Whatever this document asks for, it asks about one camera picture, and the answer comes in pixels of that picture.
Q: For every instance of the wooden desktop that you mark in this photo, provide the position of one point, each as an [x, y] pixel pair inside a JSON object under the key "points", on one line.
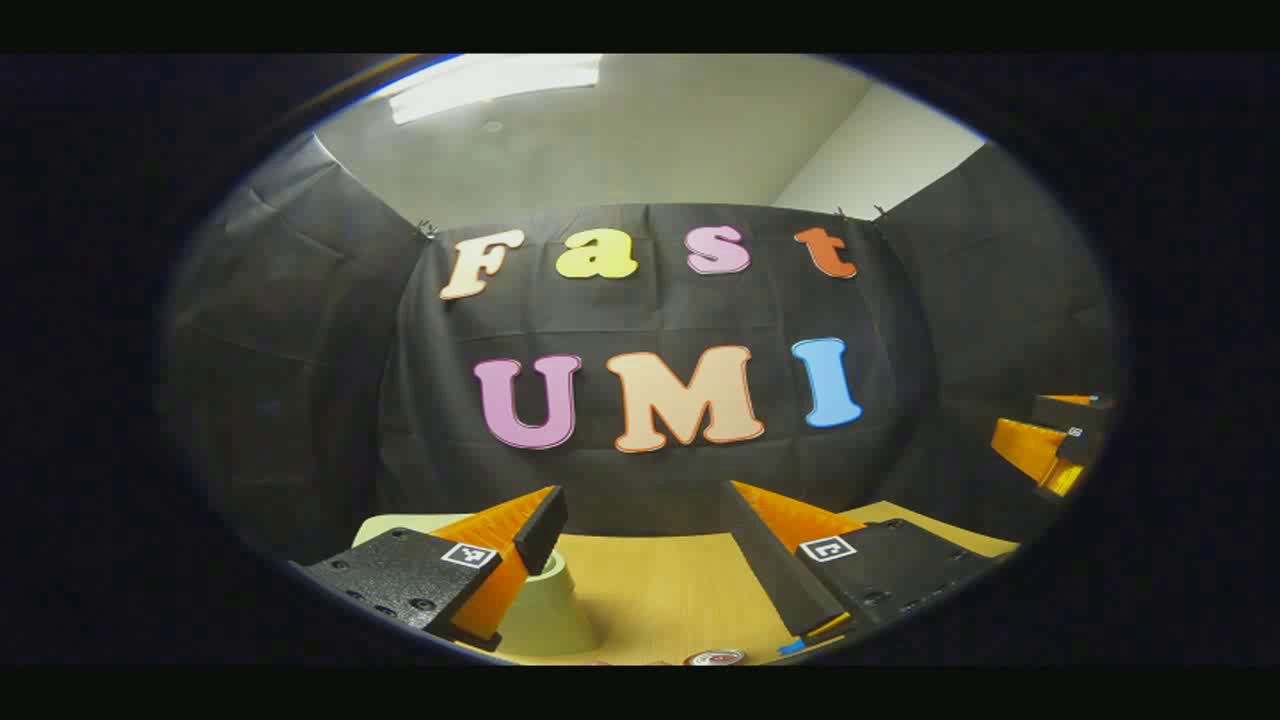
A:
{"points": [[670, 590]]}

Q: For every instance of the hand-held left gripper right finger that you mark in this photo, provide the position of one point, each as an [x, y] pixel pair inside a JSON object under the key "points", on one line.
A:
{"points": [[770, 560]]}

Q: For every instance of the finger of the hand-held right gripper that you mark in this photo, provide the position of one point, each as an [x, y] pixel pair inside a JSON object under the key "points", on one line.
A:
{"points": [[1075, 410], [1030, 450]]}

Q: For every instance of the red pop can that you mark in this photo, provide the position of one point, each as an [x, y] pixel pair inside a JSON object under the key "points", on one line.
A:
{"points": [[715, 658]]}

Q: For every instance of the green desktop garbage bin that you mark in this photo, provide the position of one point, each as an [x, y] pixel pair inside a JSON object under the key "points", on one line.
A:
{"points": [[550, 620]]}

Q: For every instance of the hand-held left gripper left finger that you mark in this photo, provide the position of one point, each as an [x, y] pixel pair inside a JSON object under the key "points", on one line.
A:
{"points": [[540, 530]]}

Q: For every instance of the black backdrop cloth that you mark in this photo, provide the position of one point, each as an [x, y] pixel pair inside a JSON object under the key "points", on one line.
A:
{"points": [[650, 310]]}

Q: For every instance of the blue paper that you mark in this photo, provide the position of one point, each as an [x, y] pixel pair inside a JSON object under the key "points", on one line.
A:
{"points": [[792, 648]]}

